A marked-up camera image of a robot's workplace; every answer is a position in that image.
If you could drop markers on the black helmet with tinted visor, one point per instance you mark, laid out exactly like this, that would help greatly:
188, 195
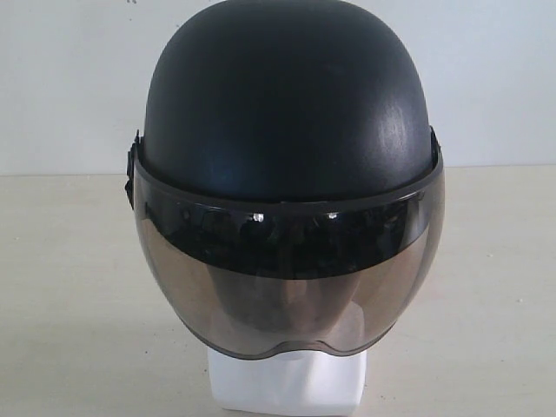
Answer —
287, 186

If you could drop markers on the white mannequin head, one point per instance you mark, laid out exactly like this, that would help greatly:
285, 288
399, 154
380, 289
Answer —
292, 368

